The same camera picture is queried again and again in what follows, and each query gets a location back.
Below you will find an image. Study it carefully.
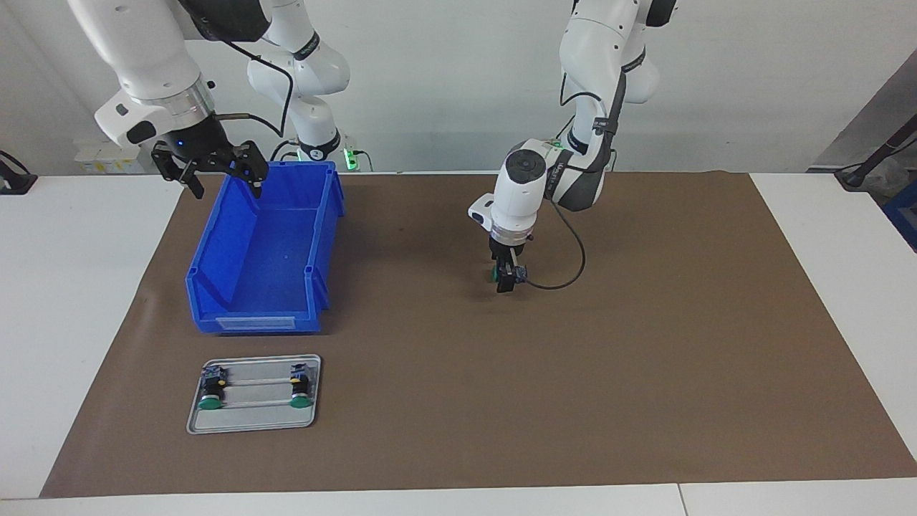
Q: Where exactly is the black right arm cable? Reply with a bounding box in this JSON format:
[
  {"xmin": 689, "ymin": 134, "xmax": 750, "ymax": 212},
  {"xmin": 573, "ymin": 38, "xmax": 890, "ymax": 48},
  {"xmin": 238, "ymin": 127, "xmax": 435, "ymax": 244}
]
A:
[{"xmin": 179, "ymin": 0, "xmax": 298, "ymax": 162}]

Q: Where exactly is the black clamp base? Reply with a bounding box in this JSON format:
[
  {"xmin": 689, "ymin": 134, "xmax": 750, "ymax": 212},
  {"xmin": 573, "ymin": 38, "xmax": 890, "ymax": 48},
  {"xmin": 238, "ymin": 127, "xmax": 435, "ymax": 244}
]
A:
[{"xmin": 0, "ymin": 150, "xmax": 38, "ymax": 196}]

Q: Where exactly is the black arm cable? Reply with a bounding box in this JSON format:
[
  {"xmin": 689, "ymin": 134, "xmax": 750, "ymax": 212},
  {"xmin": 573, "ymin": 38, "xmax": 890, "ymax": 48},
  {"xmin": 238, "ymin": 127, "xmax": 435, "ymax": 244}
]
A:
[
  {"xmin": 527, "ymin": 68, "xmax": 628, "ymax": 291},
  {"xmin": 179, "ymin": 0, "xmax": 298, "ymax": 162}
]

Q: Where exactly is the blue plastic storage bin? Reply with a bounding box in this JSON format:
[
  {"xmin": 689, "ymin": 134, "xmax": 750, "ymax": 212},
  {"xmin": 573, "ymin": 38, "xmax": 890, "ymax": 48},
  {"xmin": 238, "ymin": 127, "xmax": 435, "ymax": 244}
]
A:
[{"xmin": 185, "ymin": 161, "xmax": 346, "ymax": 335}]

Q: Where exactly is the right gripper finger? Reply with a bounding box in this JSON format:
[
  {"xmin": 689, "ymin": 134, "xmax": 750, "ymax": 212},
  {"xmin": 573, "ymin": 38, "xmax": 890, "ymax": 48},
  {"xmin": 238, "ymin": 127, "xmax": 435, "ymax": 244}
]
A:
[
  {"xmin": 212, "ymin": 142, "xmax": 269, "ymax": 200},
  {"xmin": 152, "ymin": 142, "xmax": 205, "ymax": 199}
]

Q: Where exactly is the grey metal tray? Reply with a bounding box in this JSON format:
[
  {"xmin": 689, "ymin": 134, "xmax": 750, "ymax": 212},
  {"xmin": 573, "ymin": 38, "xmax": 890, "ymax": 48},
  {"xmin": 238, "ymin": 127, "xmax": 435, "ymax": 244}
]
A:
[{"xmin": 186, "ymin": 354, "xmax": 322, "ymax": 435}]

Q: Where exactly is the black stand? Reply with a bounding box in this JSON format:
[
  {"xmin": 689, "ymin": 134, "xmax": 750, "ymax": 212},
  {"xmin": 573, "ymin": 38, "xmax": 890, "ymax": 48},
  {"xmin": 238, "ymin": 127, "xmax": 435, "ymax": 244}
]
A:
[{"xmin": 835, "ymin": 115, "xmax": 917, "ymax": 191}]

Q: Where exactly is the white cardboard box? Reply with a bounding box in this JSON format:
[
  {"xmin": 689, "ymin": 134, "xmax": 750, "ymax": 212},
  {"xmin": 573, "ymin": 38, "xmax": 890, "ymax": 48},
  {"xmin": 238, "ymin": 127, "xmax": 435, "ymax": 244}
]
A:
[{"xmin": 74, "ymin": 140, "xmax": 158, "ymax": 175}]

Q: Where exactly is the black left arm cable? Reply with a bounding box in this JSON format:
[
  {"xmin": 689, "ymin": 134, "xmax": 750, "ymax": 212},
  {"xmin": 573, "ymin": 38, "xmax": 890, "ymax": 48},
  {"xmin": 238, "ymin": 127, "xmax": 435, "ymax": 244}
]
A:
[{"xmin": 527, "ymin": 68, "xmax": 628, "ymax": 291}]

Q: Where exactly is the brown table mat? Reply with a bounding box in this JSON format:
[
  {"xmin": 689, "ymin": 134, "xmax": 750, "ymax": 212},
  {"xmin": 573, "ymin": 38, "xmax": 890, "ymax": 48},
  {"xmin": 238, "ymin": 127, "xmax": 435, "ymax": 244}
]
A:
[{"xmin": 39, "ymin": 171, "xmax": 917, "ymax": 499}]

